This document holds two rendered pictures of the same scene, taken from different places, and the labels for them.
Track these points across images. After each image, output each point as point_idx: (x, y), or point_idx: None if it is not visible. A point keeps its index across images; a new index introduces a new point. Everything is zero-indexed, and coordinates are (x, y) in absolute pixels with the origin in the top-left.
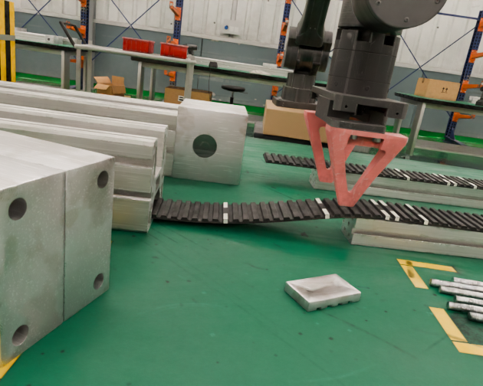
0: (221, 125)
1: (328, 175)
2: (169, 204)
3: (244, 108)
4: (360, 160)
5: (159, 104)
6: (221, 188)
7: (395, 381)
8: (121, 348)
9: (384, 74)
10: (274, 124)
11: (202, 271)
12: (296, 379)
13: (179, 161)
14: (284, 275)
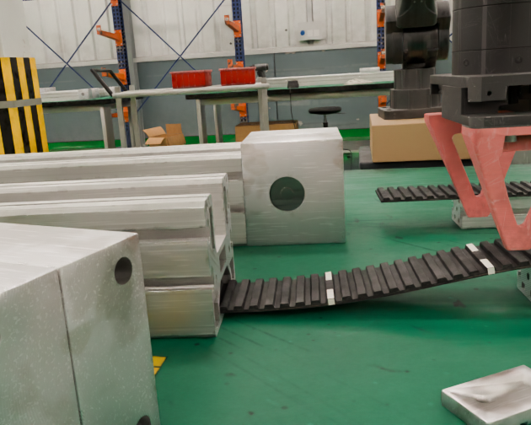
0: (305, 160)
1: (480, 206)
2: (244, 287)
3: (335, 130)
4: (526, 174)
5: (216, 147)
6: (321, 250)
7: None
8: None
9: None
10: (386, 146)
11: (303, 388)
12: None
13: (254, 222)
14: (437, 377)
